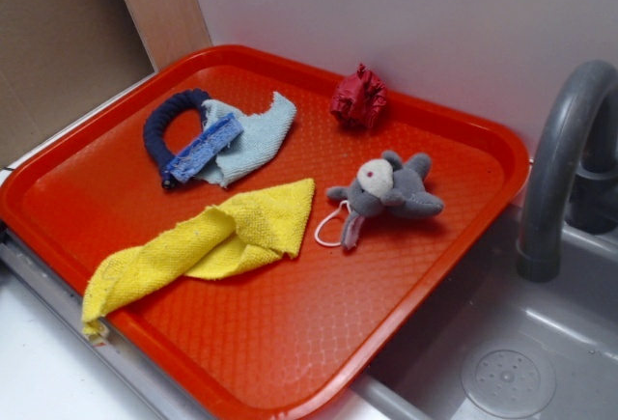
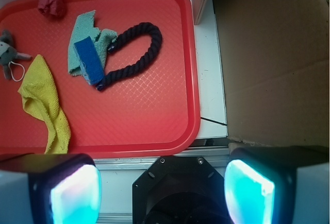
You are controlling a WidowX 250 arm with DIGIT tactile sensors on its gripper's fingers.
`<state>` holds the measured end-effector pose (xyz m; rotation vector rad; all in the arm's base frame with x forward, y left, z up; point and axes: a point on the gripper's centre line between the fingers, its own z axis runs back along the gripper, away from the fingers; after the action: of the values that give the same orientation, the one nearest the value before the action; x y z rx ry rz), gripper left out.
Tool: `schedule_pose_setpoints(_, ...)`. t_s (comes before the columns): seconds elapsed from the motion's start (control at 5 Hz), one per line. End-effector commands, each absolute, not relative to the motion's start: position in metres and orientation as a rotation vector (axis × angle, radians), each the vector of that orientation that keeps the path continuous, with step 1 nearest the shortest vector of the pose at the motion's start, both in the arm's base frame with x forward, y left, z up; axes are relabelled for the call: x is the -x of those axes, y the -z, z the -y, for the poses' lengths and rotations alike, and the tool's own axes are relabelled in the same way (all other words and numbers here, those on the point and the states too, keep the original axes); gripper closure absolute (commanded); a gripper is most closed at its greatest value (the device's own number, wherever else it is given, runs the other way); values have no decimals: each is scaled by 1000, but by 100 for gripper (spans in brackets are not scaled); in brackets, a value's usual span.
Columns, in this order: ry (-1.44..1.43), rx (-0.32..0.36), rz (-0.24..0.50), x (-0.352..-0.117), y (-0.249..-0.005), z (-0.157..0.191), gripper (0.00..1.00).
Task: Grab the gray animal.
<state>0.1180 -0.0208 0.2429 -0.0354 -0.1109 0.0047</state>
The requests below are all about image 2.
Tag crumpled red paper ball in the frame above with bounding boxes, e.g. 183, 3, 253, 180
37, 0, 66, 18

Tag gray plush animal toy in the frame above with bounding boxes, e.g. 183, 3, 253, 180
1, 29, 32, 80

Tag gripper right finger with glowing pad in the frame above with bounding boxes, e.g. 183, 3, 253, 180
224, 146, 329, 223

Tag yellow microfiber cloth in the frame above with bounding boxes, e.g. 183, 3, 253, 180
18, 54, 71, 154

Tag brown cardboard box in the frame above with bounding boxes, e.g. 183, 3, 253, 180
213, 0, 329, 146

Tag blue sponge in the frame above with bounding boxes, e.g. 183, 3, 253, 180
74, 37, 104, 85

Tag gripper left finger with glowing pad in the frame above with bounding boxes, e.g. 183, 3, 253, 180
1, 153, 102, 223

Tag dark navy rope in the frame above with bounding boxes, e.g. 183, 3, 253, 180
96, 22, 163, 92

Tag teal microfiber cloth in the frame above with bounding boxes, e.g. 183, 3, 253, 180
68, 10, 118, 76

